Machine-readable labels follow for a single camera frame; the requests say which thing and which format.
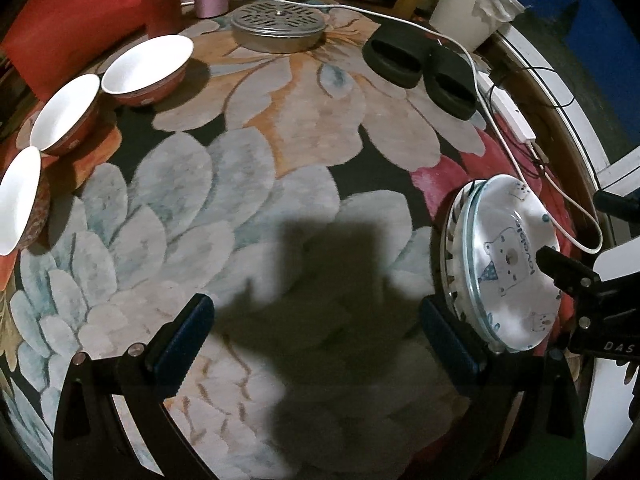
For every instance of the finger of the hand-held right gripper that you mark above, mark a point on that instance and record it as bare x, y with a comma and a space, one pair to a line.
620, 202
565, 270

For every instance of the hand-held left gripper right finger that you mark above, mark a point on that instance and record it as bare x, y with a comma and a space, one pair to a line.
450, 347

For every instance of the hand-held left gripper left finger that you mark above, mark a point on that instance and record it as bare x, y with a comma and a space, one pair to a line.
182, 345

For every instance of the white plate with dark petals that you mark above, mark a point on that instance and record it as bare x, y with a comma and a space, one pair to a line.
450, 245

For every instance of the white bowl with red outside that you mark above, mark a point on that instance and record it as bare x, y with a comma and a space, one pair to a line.
145, 62
17, 200
62, 110

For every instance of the white panel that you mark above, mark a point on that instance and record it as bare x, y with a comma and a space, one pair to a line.
615, 410

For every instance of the white power strip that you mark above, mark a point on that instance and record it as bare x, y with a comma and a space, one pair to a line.
510, 115

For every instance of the blue door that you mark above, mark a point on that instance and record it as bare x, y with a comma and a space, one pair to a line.
575, 35

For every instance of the floral rug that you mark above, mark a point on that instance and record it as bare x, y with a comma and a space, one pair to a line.
250, 185

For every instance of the white plastic bucket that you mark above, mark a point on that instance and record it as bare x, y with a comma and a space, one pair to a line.
460, 10

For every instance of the round perforated metal tin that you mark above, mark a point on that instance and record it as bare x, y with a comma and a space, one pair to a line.
277, 25

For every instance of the red paper bag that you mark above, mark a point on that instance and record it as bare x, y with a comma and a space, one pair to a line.
75, 25

